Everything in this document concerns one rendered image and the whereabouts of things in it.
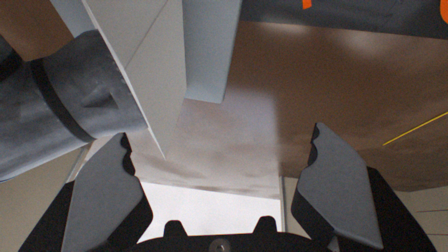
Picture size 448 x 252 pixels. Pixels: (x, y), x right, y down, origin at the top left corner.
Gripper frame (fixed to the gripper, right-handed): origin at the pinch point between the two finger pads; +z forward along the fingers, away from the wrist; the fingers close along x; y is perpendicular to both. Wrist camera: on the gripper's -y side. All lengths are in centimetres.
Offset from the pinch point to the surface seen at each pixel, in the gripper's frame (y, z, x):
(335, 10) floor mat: -16, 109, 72
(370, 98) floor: 55, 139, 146
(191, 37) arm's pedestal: -5.3, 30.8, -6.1
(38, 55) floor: 3, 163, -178
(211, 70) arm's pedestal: 3.0, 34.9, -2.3
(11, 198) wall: 265, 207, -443
